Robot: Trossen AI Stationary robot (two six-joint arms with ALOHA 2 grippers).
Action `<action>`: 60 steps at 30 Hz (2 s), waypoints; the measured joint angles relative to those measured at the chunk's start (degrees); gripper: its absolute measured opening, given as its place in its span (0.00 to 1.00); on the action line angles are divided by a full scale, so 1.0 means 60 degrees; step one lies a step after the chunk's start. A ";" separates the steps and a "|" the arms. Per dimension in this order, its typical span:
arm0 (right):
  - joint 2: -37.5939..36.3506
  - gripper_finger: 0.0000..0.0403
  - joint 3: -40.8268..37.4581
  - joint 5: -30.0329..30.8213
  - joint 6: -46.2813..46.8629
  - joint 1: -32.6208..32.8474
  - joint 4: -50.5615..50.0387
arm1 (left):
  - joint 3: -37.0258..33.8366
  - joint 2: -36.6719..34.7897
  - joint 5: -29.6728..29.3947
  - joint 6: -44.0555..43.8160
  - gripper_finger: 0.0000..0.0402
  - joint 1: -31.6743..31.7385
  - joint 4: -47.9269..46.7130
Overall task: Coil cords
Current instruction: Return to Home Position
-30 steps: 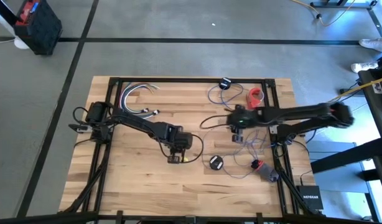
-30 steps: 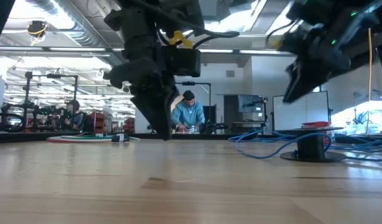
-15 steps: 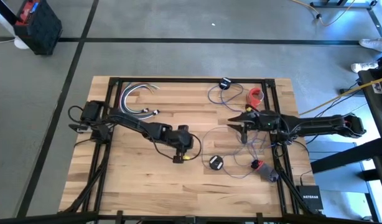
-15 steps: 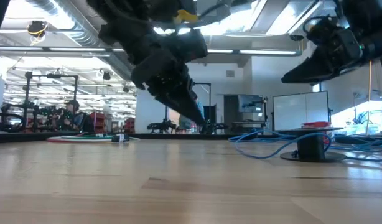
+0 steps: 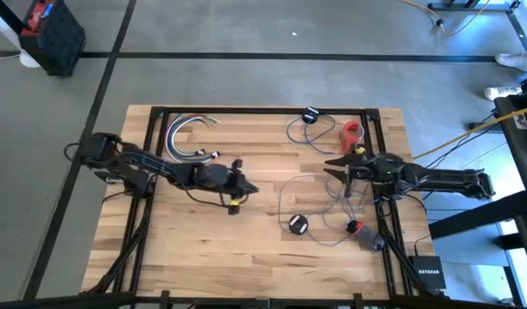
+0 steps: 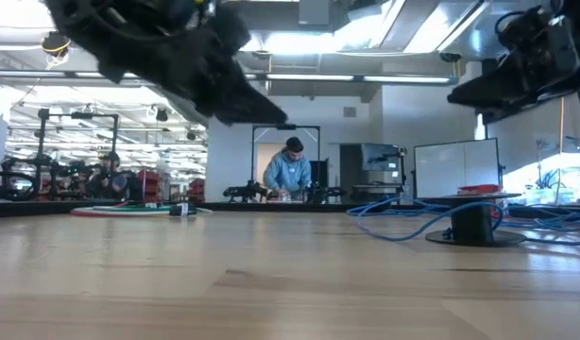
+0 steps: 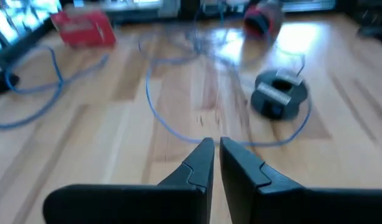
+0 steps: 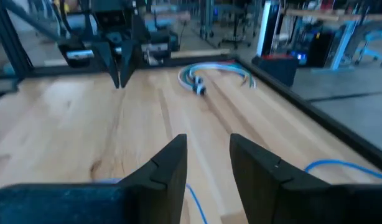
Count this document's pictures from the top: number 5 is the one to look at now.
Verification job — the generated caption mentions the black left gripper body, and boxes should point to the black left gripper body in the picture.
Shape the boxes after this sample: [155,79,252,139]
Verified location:
[222,158,247,215]

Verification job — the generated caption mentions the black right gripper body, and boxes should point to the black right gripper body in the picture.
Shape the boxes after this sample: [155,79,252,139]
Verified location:
[343,148,377,198]

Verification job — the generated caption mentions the long blue cord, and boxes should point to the long blue cord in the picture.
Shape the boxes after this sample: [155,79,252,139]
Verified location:
[276,173,373,248]

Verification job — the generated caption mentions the black desk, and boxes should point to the black desk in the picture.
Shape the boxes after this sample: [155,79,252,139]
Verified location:
[428,92,527,284]

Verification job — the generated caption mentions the person's white shoe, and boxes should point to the person's white shoe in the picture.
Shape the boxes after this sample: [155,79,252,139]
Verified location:
[484,85,524,102]
[494,51,527,73]

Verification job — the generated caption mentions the black metal stand base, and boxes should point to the black metal stand base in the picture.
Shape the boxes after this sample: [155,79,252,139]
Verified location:
[427,0,527,38]

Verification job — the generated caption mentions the black red tool case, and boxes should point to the black red tool case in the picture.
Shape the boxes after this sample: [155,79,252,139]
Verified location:
[16,0,88,78]

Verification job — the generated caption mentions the white rounded foot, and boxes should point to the white rounded foot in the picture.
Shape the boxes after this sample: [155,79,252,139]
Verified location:
[19,50,42,70]

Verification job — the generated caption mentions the black rod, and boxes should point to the black rod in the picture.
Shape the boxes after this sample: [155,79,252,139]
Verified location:
[0,0,25,36]

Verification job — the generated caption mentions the short blue cord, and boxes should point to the short blue cord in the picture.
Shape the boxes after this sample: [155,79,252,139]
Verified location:
[286,113,338,155]

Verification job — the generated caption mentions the black Netgear network switch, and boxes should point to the black Netgear network switch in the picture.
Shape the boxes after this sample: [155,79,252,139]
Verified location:
[408,255,448,292]

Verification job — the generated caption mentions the yellow cable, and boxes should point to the yellow cable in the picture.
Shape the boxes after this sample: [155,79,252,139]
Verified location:
[411,104,527,161]
[401,0,493,37]

